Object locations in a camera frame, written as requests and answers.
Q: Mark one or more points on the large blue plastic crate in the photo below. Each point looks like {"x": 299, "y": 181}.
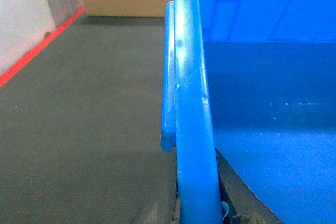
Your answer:
{"x": 252, "y": 81}

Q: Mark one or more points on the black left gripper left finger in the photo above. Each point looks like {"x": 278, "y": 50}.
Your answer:
{"x": 161, "y": 206}

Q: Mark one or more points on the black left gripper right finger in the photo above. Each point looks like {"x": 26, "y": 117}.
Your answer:
{"x": 243, "y": 204}

